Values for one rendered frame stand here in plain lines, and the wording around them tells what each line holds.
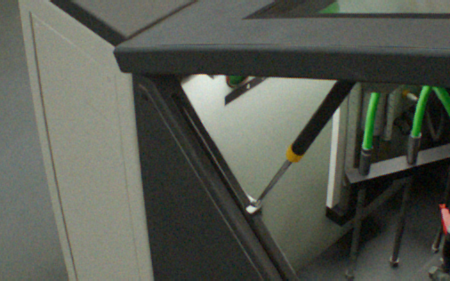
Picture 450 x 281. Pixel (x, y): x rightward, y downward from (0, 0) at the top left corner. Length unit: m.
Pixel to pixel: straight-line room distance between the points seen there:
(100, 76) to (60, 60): 0.11
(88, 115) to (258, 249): 0.33
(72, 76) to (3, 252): 1.64
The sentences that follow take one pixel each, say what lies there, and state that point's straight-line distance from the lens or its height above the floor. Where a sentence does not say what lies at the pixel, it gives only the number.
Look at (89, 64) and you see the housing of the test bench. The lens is 1.42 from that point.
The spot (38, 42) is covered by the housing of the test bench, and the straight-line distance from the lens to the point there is 1.53.
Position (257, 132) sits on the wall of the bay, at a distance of 1.53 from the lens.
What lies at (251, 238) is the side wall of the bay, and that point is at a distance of 1.33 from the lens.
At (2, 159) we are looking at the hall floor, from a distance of 3.35.
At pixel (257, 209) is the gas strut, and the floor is 1.32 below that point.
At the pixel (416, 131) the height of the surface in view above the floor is 1.17.
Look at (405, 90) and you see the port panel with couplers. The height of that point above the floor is 1.11.
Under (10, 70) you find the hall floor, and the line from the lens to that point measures 3.68.
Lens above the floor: 2.30
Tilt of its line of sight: 44 degrees down
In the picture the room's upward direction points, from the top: 1 degrees counter-clockwise
